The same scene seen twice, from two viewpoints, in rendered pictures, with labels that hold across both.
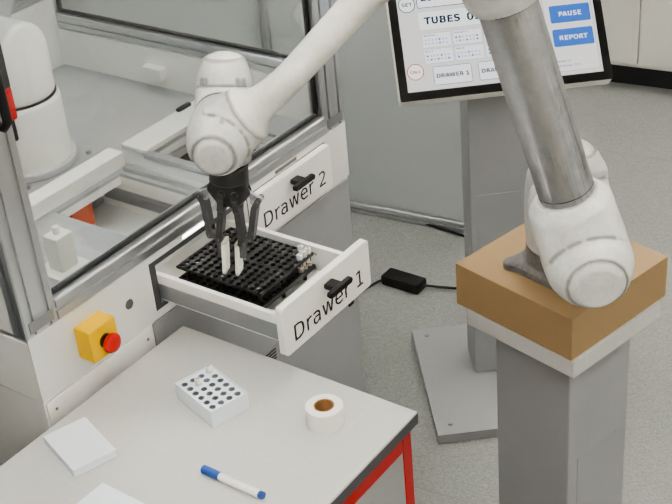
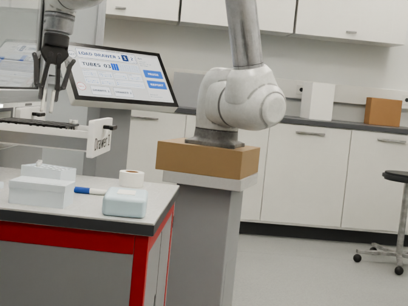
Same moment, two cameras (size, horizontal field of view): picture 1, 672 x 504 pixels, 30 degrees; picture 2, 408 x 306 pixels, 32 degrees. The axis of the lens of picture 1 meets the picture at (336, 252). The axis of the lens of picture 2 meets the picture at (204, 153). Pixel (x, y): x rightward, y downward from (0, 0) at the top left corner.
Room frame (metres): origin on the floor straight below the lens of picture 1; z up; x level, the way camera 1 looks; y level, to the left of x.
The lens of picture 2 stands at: (0.08, 1.04, 1.05)
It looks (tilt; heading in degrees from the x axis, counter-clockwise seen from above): 5 degrees down; 325
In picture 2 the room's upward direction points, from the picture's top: 6 degrees clockwise
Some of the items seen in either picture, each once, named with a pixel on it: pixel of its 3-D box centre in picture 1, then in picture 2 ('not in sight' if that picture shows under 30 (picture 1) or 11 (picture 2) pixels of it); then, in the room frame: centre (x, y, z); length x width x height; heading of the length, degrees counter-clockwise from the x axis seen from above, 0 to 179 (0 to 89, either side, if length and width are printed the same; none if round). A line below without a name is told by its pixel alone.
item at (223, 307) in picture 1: (243, 272); (34, 133); (2.20, 0.19, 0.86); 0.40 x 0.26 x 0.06; 52
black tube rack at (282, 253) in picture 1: (246, 272); (37, 132); (2.19, 0.19, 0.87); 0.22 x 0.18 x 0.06; 52
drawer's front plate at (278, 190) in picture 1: (291, 190); (30, 122); (2.52, 0.09, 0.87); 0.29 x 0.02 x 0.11; 142
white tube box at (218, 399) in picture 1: (211, 395); (48, 173); (1.91, 0.26, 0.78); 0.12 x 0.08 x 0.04; 36
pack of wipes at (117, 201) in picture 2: not in sight; (125, 201); (1.46, 0.26, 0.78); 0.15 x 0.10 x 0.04; 148
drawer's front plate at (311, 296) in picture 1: (325, 295); (100, 136); (2.07, 0.03, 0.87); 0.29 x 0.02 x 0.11; 142
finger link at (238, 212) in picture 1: (239, 216); (57, 72); (2.09, 0.18, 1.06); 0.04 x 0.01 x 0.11; 164
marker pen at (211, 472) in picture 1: (232, 482); (101, 192); (1.67, 0.22, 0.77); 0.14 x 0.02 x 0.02; 52
